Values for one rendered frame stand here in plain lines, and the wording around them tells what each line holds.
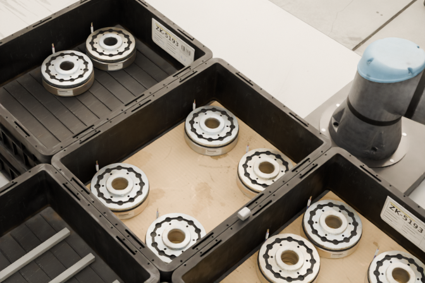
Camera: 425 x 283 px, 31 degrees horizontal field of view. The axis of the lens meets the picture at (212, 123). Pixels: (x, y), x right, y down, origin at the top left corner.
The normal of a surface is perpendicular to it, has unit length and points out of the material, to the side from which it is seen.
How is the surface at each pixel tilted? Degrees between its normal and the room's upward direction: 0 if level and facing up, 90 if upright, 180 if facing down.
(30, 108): 0
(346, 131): 69
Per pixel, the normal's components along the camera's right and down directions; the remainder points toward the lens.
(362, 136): -0.31, 0.40
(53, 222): 0.06, -0.67
